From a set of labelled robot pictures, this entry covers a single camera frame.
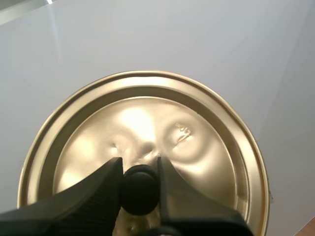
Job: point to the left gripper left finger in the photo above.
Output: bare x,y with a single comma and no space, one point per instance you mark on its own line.
81,204

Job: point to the gold pot lid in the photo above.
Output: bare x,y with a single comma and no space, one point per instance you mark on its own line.
147,118

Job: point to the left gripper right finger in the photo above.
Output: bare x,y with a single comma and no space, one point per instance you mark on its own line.
192,211

